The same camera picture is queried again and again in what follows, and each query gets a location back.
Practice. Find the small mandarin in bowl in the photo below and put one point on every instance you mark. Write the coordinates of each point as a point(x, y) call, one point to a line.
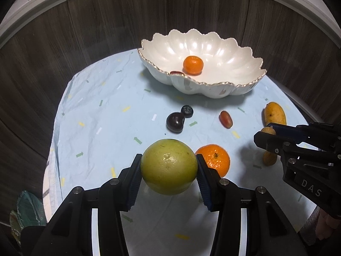
point(193, 65)

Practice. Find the yellow mango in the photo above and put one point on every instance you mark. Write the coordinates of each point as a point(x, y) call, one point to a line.
point(274, 113)

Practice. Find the dark purple plum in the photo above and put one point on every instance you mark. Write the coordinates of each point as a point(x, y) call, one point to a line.
point(175, 122)

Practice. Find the green round pomelo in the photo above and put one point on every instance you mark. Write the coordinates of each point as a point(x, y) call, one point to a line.
point(169, 166)

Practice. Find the large orange mandarin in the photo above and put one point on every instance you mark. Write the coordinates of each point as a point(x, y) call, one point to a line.
point(216, 158)

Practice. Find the person's right hand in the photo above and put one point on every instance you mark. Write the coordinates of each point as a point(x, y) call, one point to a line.
point(325, 225)

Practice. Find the light blue tablecloth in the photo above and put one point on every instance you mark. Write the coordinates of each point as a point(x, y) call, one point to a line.
point(114, 109)

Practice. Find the green woven fan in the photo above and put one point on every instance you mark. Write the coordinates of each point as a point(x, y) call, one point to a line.
point(29, 212)

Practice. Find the brown longan fruit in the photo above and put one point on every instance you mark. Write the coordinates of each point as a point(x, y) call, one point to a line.
point(268, 130)

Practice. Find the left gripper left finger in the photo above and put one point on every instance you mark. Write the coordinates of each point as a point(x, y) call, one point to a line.
point(130, 179)

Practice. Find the white scalloped ceramic bowl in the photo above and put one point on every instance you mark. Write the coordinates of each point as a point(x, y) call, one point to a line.
point(229, 69)

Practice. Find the small orange kumquat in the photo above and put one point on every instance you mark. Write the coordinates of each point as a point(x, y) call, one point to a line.
point(269, 158)

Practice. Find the red grape in bowl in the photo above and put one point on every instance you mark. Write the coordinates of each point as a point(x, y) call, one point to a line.
point(177, 73)

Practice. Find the blueberry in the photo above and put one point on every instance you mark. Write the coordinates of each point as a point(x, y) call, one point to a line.
point(187, 110)

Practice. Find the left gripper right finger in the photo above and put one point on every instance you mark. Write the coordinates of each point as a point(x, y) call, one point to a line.
point(212, 191)

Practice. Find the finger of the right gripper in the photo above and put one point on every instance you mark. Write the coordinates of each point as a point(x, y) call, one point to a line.
point(286, 131)
point(271, 143)

